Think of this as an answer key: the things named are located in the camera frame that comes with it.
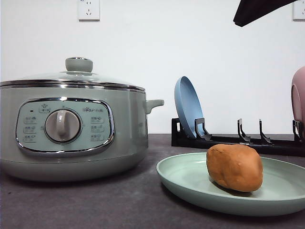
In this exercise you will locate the blue plate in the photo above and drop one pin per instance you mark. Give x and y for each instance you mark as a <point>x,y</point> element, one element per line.
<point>188,105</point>

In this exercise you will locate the white wall socket left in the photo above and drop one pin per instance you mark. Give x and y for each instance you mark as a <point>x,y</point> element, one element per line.
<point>89,10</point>

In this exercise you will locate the white wall socket right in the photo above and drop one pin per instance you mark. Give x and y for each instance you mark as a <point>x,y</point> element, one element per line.
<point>297,11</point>

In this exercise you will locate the white wall socket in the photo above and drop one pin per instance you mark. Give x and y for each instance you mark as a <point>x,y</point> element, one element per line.
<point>89,10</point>
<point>297,11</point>

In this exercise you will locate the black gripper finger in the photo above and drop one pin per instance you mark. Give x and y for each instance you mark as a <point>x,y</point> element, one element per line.
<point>250,10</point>

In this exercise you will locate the black dish rack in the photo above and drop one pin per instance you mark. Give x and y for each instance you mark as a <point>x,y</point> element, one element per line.
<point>202,139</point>

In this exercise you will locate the glass lid with green knob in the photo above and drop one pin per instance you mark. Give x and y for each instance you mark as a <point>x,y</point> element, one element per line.
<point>78,71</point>

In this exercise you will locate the pink plate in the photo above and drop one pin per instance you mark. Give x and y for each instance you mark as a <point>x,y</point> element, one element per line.
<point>298,98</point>

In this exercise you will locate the green electric steamer pot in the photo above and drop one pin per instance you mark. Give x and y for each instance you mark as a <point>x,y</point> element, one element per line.
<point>71,130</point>

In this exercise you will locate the brown potato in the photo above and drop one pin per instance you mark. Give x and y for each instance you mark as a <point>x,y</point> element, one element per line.
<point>235,167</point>

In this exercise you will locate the green plate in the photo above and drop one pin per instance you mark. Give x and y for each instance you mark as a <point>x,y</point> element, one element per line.
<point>186,180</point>

